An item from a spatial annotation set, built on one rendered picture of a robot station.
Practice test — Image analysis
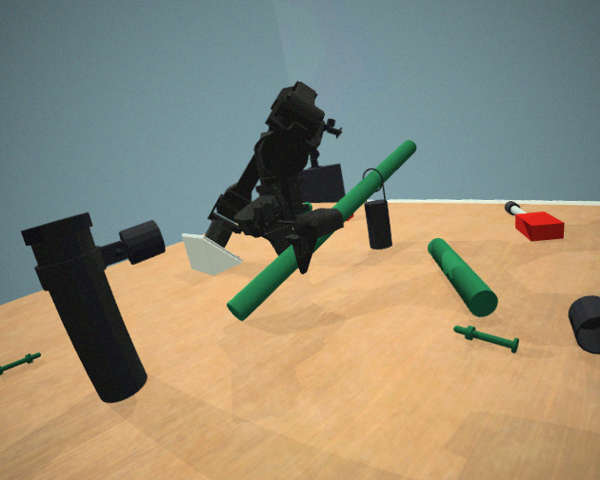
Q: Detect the green bolt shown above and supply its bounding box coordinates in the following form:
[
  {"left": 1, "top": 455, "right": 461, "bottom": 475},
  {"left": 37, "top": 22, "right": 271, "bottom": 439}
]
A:
[
  {"left": 453, "top": 325, "right": 519, "bottom": 353},
  {"left": 0, "top": 352, "right": 41, "bottom": 375}
]

